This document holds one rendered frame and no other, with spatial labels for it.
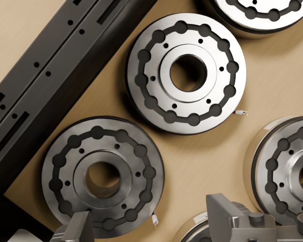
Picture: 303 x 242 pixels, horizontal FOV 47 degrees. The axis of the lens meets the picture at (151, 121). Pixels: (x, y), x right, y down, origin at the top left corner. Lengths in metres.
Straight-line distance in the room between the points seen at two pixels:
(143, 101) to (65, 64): 0.09
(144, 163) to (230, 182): 0.09
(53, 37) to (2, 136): 0.07
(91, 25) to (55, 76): 0.04
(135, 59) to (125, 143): 0.07
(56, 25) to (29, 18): 0.11
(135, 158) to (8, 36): 0.16
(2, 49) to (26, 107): 0.12
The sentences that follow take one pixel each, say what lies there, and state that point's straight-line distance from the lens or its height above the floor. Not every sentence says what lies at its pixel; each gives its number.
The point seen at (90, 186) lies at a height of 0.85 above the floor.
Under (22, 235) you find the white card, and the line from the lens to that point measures 0.31.
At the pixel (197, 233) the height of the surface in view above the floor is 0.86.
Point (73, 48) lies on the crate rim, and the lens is 0.22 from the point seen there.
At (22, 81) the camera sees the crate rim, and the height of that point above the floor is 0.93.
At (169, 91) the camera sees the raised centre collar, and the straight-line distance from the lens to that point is 0.28.
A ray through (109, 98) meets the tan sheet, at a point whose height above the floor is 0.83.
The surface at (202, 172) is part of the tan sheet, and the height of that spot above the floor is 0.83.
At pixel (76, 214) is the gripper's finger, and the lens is 0.16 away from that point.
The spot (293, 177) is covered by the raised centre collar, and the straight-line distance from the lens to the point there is 0.32.
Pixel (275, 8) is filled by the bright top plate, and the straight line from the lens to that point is 0.32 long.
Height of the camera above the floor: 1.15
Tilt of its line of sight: 85 degrees down
